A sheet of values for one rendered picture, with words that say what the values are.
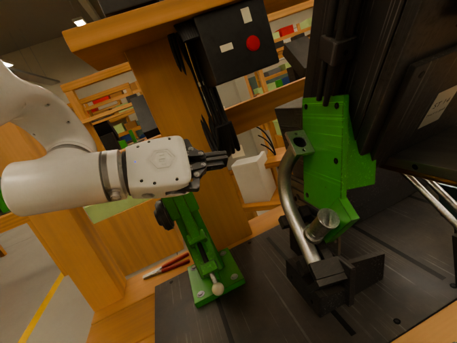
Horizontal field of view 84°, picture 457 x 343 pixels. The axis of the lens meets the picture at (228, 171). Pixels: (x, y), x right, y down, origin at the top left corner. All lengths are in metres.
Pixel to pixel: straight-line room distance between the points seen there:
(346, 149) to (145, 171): 0.32
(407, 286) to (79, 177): 0.59
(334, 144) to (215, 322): 0.44
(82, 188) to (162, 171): 0.12
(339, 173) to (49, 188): 0.44
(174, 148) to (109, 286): 0.55
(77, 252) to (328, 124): 0.70
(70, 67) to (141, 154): 10.46
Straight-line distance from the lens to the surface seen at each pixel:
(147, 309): 0.80
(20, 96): 0.40
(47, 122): 0.50
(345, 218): 0.47
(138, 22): 0.62
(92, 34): 0.62
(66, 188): 0.44
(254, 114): 0.86
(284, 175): 0.56
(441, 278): 0.63
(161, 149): 0.44
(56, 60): 11.02
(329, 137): 0.46
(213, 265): 0.61
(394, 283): 0.62
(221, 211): 0.79
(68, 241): 0.82
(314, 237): 0.51
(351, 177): 0.49
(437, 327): 0.57
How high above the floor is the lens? 1.35
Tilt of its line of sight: 18 degrees down
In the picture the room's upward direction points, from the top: 21 degrees counter-clockwise
